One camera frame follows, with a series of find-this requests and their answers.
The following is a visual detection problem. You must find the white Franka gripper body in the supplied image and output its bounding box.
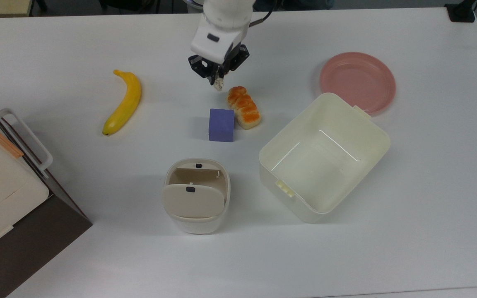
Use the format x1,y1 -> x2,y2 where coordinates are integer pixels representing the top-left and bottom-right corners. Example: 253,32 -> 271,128
190,19 -> 250,65

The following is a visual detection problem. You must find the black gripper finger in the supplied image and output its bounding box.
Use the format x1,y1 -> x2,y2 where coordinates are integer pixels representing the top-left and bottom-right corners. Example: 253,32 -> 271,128
188,54 -> 223,86
221,43 -> 251,79

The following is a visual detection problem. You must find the white swing-lid trash can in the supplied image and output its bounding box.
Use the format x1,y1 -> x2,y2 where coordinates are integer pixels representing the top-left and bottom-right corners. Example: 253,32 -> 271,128
162,158 -> 231,235

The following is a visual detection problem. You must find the orange glazed bread loaf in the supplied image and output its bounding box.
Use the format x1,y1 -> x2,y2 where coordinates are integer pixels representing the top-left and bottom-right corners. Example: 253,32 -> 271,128
226,85 -> 262,130

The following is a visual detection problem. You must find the purple cube block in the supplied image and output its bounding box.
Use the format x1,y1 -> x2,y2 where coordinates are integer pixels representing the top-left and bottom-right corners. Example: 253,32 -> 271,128
208,108 -> 236,143

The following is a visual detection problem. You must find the yellow banana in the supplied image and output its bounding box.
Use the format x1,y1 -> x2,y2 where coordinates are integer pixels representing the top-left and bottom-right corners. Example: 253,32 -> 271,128
101,69 -> 143,137

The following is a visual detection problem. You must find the pink plastic plate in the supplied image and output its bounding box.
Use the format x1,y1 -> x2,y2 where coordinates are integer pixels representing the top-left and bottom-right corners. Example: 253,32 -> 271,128
319,51 -> 397,115

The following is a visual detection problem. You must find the cream plastic storage box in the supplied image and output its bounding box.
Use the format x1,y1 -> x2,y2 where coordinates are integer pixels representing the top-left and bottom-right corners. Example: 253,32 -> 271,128
258,92 -> 391,224

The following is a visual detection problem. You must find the black corner clamp base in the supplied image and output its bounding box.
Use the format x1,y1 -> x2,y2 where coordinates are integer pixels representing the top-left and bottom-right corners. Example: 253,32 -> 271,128
445,0 -> 477,23

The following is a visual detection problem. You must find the white toaster oven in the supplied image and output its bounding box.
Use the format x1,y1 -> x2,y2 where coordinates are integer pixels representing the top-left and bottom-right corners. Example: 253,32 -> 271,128
0,90 -> 94,298

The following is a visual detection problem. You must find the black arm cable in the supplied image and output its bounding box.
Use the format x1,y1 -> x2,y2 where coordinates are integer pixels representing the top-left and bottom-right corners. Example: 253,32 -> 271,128
248,0 -> 275,28

